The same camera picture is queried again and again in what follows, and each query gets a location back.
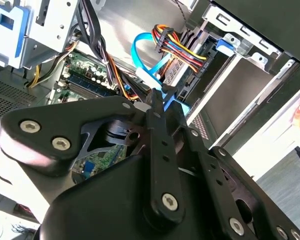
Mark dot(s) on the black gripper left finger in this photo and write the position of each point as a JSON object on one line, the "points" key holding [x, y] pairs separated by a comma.
{"points": [[40, 145]]}

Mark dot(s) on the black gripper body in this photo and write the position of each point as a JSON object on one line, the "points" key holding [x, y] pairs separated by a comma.
{"points": [[102, 205]]}

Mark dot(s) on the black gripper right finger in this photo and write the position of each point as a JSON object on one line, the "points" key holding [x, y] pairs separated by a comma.
{"points": [[215, 175]]}

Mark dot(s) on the hard disk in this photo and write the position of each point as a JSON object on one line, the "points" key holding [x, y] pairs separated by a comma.
{"points": [[168, 102]]}

